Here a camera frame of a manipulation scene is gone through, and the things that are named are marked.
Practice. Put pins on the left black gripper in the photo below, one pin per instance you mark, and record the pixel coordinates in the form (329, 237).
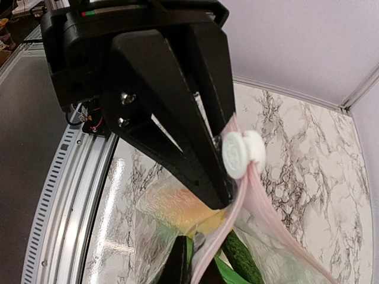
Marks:
(77, 38)

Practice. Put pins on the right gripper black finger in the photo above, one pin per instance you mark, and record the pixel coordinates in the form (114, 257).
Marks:
(175, 270)

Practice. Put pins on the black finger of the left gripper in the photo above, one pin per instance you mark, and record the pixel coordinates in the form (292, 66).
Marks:
(203, 53)
(148, 103)

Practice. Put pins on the green white bok choy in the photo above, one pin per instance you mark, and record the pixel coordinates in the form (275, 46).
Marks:
(227, 273)

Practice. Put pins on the clear zip top bag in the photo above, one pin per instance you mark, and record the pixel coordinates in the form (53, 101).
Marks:
(279, 257)

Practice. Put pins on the green cucumber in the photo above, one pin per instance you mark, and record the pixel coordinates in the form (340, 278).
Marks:
(241, 259)

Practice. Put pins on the front aluminium rail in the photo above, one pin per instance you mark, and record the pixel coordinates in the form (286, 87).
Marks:
(58, 238)

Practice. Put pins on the left aluminium frame post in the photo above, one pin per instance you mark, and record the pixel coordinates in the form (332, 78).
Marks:
(366, 85)

